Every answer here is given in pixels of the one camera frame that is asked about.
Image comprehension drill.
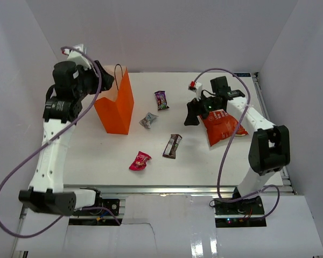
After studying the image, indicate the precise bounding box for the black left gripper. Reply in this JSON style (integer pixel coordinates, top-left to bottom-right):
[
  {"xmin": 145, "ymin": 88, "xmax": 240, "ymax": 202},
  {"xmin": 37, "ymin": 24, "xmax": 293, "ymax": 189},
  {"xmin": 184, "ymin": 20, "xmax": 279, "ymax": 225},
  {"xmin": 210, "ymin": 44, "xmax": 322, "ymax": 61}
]
[{"xmin": 73, "ymin": 60, "xmax": 115, "ymax": 100}]

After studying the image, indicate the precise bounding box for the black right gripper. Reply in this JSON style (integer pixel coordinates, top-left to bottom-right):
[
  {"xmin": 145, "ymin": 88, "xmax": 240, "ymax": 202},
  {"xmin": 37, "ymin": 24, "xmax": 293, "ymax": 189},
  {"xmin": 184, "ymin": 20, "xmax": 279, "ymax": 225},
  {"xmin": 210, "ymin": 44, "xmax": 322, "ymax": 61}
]
[{"xmin": 184, "ymin": 92, "xmax": 222, "ymax": 126}]

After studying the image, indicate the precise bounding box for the large red chip bag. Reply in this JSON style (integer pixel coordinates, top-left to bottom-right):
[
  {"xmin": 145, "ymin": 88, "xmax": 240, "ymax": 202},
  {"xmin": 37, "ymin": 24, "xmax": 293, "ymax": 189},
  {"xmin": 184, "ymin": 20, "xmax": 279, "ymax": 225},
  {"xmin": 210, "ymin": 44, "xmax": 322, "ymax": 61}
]
[{"xmin": 199, "ymin": 110, "xmax": 238, "ymax": 147}]

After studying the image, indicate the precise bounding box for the purple candy bar wrapper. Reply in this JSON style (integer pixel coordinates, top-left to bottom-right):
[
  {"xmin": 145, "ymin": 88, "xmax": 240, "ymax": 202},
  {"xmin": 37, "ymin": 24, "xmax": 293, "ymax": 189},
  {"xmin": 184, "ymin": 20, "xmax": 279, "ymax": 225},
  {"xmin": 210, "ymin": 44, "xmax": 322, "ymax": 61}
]
[{"xmin": 154, "ymin": 91, "xmax": 170, "ymax": 111}]

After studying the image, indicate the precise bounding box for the brown chocolate bar wrapper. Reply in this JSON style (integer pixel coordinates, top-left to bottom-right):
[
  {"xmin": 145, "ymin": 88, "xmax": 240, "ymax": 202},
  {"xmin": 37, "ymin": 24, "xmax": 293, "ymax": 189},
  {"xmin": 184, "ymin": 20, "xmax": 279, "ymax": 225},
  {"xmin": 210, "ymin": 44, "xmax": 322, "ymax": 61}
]
[{"xmin": 163, "ymin": 134, "xmax": 182, "ymax": 159}]

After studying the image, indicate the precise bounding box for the silver snack packet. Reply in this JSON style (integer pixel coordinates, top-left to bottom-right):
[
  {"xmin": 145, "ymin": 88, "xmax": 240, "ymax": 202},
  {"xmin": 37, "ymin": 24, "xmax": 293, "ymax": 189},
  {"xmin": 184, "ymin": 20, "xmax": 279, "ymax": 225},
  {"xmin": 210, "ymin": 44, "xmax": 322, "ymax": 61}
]
[{"xmin": 139, "ymin": 112, "xmax": 159, "ymax": 129}]

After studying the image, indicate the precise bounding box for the red snack packet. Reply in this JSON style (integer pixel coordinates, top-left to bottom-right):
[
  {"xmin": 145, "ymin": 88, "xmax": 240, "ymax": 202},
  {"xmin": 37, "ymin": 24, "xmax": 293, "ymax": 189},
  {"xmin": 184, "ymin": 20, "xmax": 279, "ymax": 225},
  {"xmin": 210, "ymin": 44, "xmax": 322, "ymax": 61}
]
[{"xmin": 129, "ymin": 151, "xmax": 152, "ymax": 171}]

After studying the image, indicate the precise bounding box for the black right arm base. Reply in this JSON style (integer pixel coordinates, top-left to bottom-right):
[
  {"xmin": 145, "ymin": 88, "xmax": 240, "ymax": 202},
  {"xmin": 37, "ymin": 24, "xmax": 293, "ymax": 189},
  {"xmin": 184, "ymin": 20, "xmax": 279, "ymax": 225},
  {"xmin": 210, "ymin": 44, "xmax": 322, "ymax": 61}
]
[{"xmin": 209, "ymin": 197, "xmax": 266, "ymax": 228}]

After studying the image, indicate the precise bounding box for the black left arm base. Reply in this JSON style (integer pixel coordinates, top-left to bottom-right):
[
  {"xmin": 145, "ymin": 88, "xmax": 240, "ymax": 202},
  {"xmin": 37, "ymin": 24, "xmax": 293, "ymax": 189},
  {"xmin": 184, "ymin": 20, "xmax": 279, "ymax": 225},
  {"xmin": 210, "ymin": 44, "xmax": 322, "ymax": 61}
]
[{"xmin": 79, "ymin": 198, "xmax": 121, "ymax": 221}]

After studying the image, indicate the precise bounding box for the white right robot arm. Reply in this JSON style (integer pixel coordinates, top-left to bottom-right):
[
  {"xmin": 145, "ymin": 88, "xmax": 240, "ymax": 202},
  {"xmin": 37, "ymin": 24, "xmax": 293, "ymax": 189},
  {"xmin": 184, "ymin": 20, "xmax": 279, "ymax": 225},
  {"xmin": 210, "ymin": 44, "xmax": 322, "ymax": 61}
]
[{"xmin": 184, "ymin": 76, "xmax": 290, "ymax": 214}]

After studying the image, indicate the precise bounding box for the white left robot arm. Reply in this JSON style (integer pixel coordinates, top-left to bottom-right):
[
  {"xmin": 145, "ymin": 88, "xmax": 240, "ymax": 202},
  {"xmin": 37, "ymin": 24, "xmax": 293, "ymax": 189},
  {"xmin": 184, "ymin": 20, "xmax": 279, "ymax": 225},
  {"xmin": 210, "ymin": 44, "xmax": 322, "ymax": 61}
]
[{"xmin": 18, "ymin": 60, "xmax": 114, "ymax": 216}]

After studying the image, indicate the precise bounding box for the orange paper bag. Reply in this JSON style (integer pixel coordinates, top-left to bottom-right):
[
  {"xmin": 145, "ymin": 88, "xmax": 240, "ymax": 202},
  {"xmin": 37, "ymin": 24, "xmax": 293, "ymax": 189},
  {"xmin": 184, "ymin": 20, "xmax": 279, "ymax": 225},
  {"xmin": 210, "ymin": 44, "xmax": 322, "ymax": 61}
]
[{"xmin": 94, "ymin": 65, "xmax": 134, "ymax": 135}]

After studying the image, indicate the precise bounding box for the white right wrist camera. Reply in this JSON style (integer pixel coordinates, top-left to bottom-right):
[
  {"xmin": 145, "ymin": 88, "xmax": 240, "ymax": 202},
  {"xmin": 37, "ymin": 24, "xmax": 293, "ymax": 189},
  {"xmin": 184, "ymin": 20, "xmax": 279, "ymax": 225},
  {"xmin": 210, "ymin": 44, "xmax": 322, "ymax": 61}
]
[{"xmin": 188, "ymin": 81, "xmax": 202, "ymax": 100}]

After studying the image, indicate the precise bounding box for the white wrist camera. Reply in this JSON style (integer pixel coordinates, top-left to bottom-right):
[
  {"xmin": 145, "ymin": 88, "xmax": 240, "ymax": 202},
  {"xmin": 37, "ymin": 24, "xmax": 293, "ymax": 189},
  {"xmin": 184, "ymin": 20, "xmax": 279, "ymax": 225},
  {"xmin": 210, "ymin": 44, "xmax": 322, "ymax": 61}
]
[
  {"xmin": 188, "ymin": 81, "xmax": 202, "ymax": 100},
  {"xmin": 62, "ymin": 44, "xmax": 92, "ymax": 70}
]

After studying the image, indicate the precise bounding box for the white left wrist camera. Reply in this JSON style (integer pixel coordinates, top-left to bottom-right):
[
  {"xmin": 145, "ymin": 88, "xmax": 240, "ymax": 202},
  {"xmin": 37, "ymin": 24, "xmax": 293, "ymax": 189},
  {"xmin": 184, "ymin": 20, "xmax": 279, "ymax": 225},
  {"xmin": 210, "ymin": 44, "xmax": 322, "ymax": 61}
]
[{"xmin": 62, "ymin": 44, "xmax": 92, "ymax": 70}]

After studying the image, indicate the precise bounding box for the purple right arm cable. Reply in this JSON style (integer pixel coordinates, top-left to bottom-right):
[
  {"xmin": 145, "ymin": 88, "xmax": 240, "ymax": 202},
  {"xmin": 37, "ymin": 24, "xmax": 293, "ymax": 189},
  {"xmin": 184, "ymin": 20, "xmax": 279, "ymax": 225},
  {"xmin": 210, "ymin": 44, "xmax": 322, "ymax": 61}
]
[{"xmin": 193, "ymin": 67, "xmax": 280, "ymax": 221}]

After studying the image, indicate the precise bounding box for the aluminium table frame rail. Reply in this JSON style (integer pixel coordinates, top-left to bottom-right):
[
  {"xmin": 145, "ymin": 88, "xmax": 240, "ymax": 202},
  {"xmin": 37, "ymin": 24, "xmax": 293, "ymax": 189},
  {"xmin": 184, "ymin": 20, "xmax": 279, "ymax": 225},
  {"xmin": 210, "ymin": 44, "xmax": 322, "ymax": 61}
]
[{"xmin": 11, "ymin": 71, "xmax": 296, "ymax": 253}]

